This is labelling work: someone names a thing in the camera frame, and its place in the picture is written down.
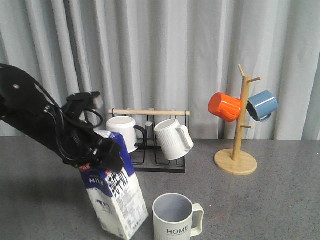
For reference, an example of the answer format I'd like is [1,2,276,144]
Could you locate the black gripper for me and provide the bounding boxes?
[59,124,124,173]

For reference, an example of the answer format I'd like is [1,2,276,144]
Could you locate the blue white milk carton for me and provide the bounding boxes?
[79,130,149,240]

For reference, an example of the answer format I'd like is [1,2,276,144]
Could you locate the pale green HOME mug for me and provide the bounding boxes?
[152,193,205,240]

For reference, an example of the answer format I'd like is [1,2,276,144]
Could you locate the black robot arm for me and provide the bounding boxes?
[0,63,124,173]

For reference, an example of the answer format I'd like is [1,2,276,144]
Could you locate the white ribbed mug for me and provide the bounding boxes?
[154,118,194,161]

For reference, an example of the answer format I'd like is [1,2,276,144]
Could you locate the grey curtain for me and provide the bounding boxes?
[0,0,320,140]

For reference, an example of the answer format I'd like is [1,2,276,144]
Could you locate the wooden mug tree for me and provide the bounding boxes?
[213,64,262,176]

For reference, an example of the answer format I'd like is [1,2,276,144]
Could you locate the orange mug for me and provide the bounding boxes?
[208,92,243,123]

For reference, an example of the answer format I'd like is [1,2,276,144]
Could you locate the blue mug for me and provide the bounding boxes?
[246,90,279,122]

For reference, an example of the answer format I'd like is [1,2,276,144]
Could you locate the white mug black handle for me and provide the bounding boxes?
[106,115,147,153]

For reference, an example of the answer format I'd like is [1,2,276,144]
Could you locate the black wire mug rack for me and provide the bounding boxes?
[108,108,191,174]

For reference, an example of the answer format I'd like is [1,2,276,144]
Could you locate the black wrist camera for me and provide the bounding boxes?
[62,91,103,119]

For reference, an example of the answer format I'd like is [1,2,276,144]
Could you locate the black cable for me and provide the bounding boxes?
[32,79,104,161]

